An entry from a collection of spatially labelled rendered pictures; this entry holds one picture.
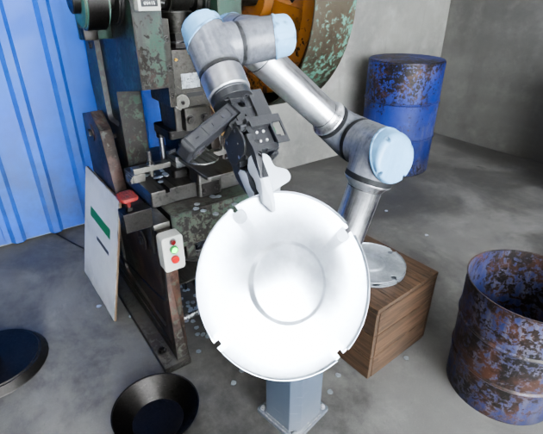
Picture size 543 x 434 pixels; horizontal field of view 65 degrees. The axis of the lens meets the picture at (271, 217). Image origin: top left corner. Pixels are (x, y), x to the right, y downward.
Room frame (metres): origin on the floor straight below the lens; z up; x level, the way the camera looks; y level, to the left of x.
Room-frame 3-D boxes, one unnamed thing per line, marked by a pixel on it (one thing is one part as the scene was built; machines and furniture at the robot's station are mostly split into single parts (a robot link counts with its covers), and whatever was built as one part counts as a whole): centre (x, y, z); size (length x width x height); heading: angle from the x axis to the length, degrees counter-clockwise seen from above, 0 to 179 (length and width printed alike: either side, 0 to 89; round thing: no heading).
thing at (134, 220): (1.26, 0.46, 0.62); 0.10 x 0.06 x 0.20; 125
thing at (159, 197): (1.63, 0.34, 0.68); 0.45 x 0.30 x 0.06; 125
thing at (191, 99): (1.59, 0.31, 1.04); 0.17 x 0.15 x 0.30; 35
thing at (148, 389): (0.98, 0.40, 0.04); 0.30 x 0.30 x 0.07
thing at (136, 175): (1.53, 0.48, 0.76); 0.17 x 0.06 x 0.10; 125
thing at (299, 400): (1.02, -0.08, 0.23); 0.19 x 0.19 x 0.45; 46
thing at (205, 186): (1.49, 0.24, 0.72); 0.25 x 0.14 x 0.14; 35
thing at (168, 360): (1.59, 0.64, 0.45); 0.92 x 0.12 x 0.90; 35
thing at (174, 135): (1.63, 0.34, 0.86); 0.20 x 0.16 x 0.05; 125
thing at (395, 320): (1.43, -0.40, 0.18); 0.40 x 0.38 x 0.35; 39
